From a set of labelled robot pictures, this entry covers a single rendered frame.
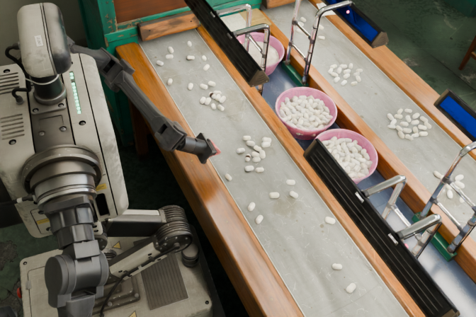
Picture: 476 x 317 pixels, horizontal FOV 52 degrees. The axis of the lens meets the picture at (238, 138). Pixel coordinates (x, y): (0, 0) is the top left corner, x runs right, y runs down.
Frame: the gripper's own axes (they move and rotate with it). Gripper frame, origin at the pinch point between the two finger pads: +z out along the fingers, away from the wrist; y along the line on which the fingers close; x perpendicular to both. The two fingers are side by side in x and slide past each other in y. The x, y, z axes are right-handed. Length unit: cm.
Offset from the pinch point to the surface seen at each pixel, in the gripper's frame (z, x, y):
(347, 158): 45, -24, -16
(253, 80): -0.9, -28.2, 8.9
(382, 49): 86, -61, 33
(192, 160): 0.0, 11.7, 7.1
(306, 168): 29.3, -13.2, -14.8
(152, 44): 10, 6, 83
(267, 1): 52, -41, 83
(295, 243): 15.9, 1.4, -40.0
